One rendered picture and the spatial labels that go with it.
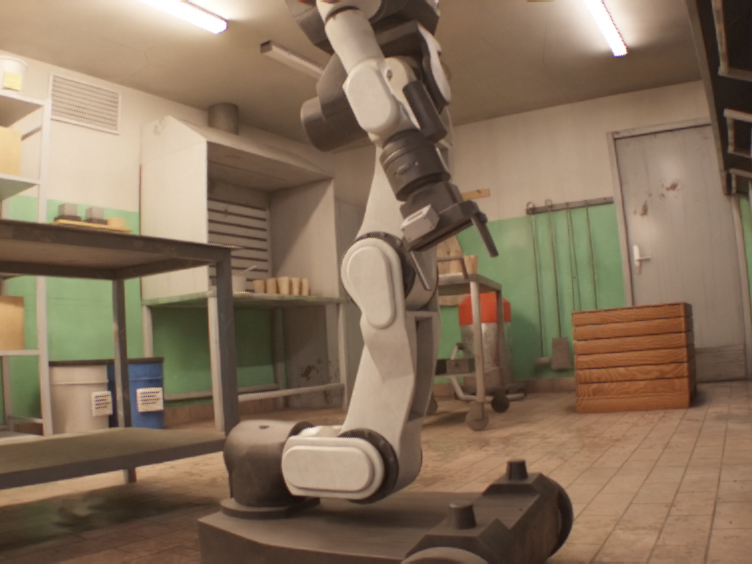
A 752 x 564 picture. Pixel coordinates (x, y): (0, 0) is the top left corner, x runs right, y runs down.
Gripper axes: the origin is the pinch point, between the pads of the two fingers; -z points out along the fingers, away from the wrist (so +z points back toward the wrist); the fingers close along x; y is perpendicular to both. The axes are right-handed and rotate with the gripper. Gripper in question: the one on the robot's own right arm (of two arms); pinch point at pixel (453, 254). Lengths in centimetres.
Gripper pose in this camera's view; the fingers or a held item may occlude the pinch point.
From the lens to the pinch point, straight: 95.3
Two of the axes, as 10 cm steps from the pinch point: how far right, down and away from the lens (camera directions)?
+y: 5.1, 0.3, 8.6
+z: -3.5, -9.0, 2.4
